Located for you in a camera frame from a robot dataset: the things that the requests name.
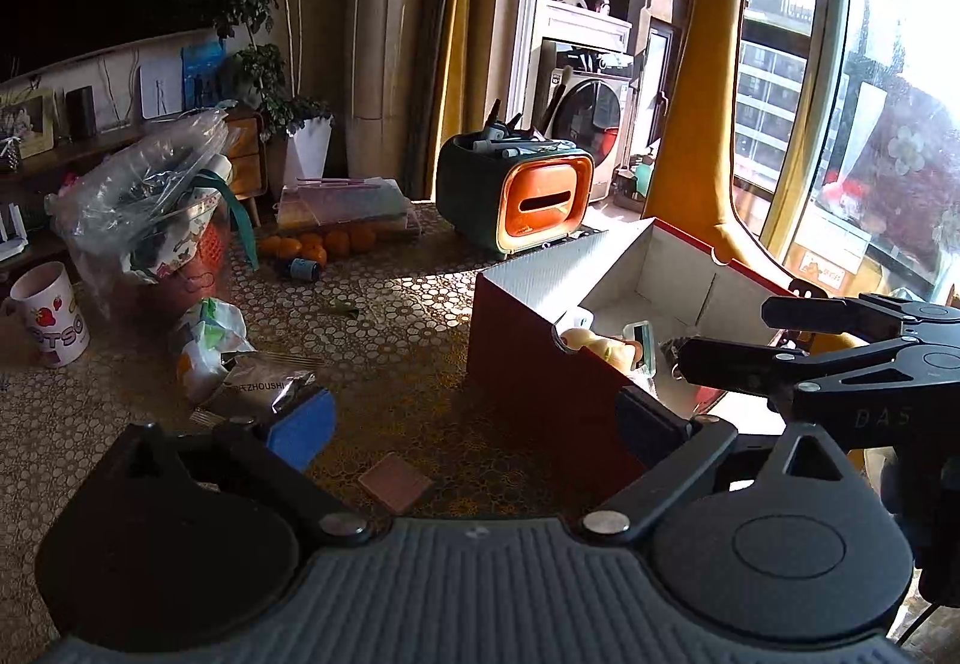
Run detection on silver foil snack bag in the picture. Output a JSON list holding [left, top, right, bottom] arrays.
[[190, 354, 316, 428]]

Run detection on small dark blue bottle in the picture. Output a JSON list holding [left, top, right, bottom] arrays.
[[277, 258, 322, 284]]

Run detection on white pouch with metal badge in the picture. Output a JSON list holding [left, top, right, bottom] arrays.
[[560, 326, 644, 375]]

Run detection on green white wipes packet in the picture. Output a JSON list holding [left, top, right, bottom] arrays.
[[171, 297, 256, 404]]

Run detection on red white cardboard box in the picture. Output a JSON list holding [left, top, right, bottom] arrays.
[[467, 219, 782, 516]]

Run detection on pink square coaster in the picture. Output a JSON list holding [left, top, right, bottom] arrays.
[[358, 453, 433, 516]]

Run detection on green leaf scrap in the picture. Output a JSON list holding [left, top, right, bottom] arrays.
[[320, 300, 361, 320]]

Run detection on orange mandarin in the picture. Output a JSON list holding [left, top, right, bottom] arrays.
[[275, 237, 302, 260], [257, 235, 283, 260], [299, 244, 327, 268], [348, 224, 377, 254], [322, 229, 352, 260]]

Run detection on white strawberry mug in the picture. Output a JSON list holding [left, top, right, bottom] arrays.
[[5, 261, 89, 368]]

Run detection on clear bag with red basket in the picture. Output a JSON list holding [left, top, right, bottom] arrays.
[[46, 109, 259, 329]]

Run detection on clear plastic bead cases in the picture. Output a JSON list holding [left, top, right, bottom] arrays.
[[275, 176, 421, 237]]

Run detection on wooden drawer cabinet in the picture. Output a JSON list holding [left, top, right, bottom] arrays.
[[224, 107, 267, 227]]

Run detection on green orange tissue box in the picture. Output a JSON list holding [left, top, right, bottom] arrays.
[[436, 133, 594, 258]]

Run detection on white washing machine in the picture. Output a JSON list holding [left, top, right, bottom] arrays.
[[532, 38, 635, 203]]

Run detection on white picture card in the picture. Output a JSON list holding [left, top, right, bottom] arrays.
[[140, 55, 184, 120]]

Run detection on blue picture card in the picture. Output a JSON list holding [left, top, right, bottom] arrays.
[[181, 40, 226, 110]]

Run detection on framed photo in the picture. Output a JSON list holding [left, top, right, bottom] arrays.
[[0, 88, 55, 160]]

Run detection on yellow curtain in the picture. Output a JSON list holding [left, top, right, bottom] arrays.
[[429, 0, 493, 149]]

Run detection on potted green plant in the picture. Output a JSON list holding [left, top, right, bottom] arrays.
[[215, 0, 331, 194]]

